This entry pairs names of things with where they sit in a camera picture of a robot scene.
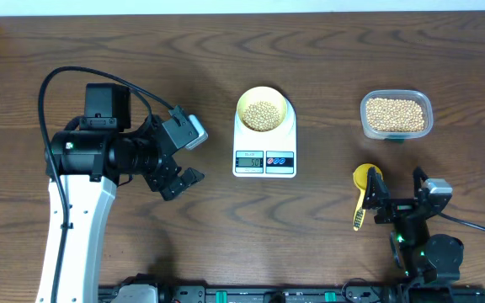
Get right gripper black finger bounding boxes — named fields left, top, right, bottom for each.
left=362, top=167, right=390, bottom=210
left=413, top=167, right=429, bottom=200

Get yellow measuring scoop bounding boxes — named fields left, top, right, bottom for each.
left=352, top=163, right=381, bottom=231

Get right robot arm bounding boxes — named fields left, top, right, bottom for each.
left=361, top=167, right=464, bottom=302

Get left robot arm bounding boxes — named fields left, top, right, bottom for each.
left=36, top=83, right=208, bottom=302

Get white digital kitchen scale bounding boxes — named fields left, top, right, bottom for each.
left=232, top=98, right=297, bottom=178

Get soybeans in bowl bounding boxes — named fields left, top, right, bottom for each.
left=242, top=101, right=281, bottom=132

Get yellow plastic bowl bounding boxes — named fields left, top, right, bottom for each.
left=237, top=86, right=287, bottom=132

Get green tape label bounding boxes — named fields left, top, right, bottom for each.
left=386, top=138, right=405, bottom=144

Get clear plastic container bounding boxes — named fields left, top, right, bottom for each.
left=360, top=89, right=434, bottom=141

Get soybeans in container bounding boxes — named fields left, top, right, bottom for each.
left=365, top=98, right=425, bottom=132

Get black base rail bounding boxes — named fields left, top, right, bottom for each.
left=98, top=274, right=485, bottom=303

